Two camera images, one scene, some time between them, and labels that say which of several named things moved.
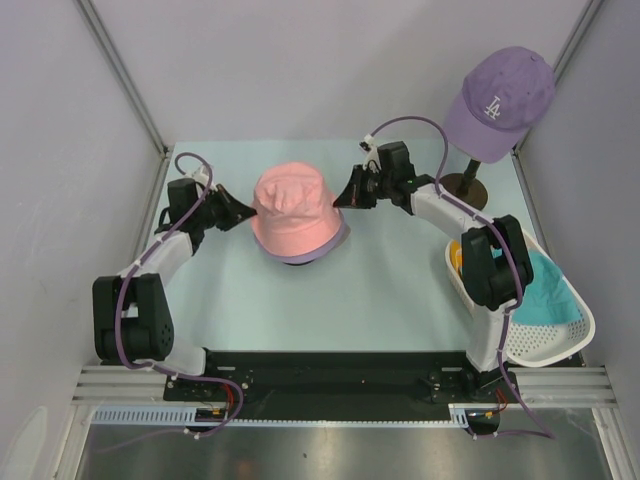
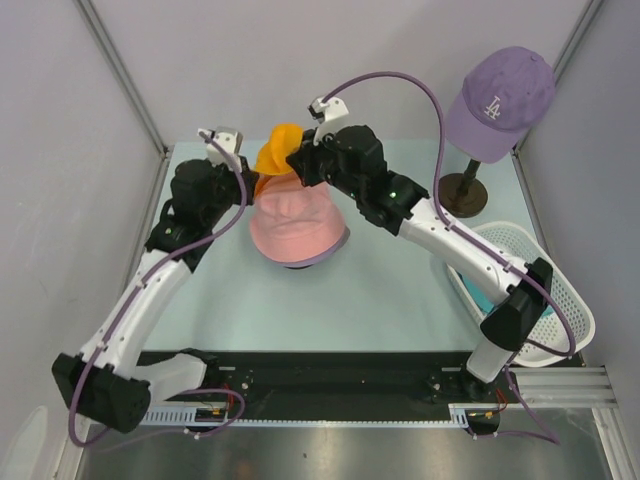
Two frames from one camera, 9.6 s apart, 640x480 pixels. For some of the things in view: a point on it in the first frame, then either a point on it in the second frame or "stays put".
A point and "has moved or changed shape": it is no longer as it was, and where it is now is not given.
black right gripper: x=353 y=195 -> x=304 y=158
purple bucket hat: x=301 y=259 has moved or changed shape
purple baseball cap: x=503 y=94 stays put
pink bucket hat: x=295 y=212 stays put
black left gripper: x=237 y=212 -> x=249 y=177
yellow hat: x=456 y=254 has moved or changed shape
